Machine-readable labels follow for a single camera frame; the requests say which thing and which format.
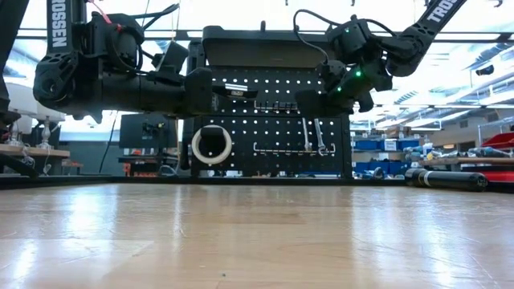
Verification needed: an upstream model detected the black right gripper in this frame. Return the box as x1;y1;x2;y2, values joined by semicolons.
295;55;394;120

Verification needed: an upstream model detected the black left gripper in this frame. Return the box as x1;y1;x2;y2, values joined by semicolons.
183;67;215;117

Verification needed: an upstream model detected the silver combination wrench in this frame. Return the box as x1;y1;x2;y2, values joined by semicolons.
313;118;328;157
300;117;312;153

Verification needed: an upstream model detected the silver black spirit level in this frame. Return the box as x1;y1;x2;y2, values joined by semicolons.
212;82;259;98

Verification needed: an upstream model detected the white tape roll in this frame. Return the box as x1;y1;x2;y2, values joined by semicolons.
190;124;233;165

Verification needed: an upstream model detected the black peg board cart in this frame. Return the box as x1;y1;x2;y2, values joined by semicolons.
186;26;353;180

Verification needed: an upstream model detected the black monitor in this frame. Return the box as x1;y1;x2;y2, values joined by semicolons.
119;114;180;149

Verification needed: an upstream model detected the black flashlight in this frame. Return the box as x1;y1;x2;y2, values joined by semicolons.
404;168;489;193

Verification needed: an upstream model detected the white shaded table lamp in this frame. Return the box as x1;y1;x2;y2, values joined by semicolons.
36;116;65;150

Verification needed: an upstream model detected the wooden workbench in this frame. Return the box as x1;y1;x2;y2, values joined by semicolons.
419;157;514;166

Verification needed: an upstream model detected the wooden background desk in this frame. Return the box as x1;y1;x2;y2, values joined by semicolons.
0;143;71;158

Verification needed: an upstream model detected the red storage bin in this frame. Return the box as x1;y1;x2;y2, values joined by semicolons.
480;132;514;150

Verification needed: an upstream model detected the red plastic tray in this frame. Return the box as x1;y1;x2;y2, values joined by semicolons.
479;170;514;184

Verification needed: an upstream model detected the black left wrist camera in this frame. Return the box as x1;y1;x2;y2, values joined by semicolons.
154;39;190;75

